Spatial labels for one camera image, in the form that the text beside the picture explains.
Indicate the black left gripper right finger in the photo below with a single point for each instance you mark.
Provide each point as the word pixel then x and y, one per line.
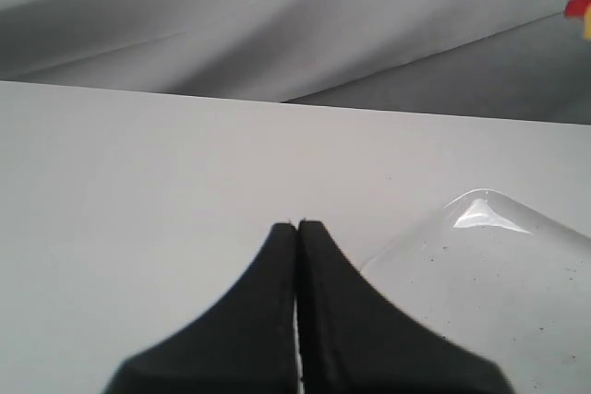
pixel 353 340

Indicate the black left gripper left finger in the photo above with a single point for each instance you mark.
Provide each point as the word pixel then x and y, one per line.
pixel 244 343

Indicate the yellow rubber chicken toy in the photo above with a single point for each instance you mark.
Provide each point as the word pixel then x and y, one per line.
pixel 580 9

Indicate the white square plate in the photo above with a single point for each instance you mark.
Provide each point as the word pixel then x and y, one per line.
pixel 503 281

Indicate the grey backdrop cloth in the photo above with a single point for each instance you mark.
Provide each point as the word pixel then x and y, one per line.
pixel 516 59

